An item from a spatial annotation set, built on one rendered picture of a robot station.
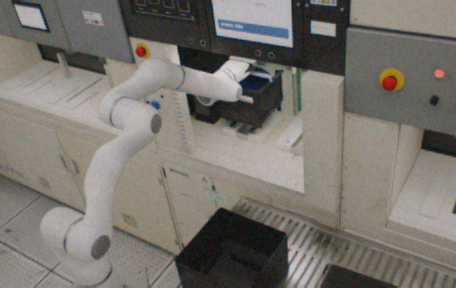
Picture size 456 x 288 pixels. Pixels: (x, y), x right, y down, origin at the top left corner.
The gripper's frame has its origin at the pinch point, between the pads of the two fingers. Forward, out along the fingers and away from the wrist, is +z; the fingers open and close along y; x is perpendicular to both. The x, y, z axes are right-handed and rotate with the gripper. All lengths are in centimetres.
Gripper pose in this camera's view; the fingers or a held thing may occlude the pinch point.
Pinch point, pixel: (246, 59)
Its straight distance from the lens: 201.6
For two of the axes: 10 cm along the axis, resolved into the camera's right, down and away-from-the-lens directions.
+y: 8.4, 2.5, -4.8
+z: 5.3, -5.5, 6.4
